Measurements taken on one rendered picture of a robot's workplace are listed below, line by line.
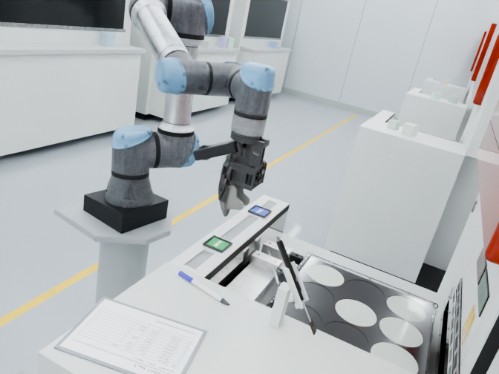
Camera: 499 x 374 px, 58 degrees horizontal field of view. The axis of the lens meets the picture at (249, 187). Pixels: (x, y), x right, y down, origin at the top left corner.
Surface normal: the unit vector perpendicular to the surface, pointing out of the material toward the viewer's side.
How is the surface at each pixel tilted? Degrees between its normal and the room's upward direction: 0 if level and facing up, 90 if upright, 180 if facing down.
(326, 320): 0
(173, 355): 0
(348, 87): 90
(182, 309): 0
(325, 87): 90
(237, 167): 90
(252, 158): 90
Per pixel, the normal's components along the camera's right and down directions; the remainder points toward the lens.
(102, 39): -0.54, 0.22
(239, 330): 0.18, -0.91
